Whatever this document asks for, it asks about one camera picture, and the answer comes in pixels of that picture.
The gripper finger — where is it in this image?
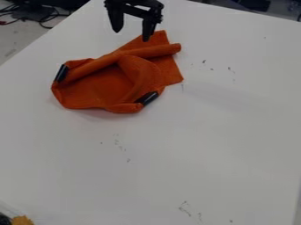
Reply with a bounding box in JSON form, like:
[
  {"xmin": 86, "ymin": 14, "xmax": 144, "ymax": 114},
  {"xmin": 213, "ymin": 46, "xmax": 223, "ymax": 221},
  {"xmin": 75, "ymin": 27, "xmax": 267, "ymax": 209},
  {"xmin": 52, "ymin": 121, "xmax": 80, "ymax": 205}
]
[
  {"xmin": 106, "ymin": 6, "xmax": 126, "ymax": 33},
  {"xmin": 141, "ymin": 17, "xmax": 159, "ymax": 43}
]

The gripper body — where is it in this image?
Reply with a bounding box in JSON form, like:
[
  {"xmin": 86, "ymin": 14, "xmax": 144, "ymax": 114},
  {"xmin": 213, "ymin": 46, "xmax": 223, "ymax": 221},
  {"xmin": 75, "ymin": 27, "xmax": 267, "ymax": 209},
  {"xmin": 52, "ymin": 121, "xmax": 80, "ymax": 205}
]
[{"xmin": 103, "ymin": 0, "xmax": 166, "ymax": 25}]

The orange cloth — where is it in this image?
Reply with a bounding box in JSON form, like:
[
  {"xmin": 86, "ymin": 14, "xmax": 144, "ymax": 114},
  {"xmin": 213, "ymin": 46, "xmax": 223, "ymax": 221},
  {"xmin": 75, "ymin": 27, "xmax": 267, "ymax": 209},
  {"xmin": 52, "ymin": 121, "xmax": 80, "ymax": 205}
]
[{"xmin": 49, "ymin": 29, "xmax": 185, "ymax": 114}]

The yellow cloth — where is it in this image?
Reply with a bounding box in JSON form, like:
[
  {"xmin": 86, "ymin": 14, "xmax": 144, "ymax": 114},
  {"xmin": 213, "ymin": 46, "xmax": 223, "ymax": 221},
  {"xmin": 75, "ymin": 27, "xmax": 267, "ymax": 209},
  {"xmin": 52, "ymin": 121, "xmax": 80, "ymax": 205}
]
[{"xmin": 11, "ymin": 214, "xmax": 36, "ymax": 225}]

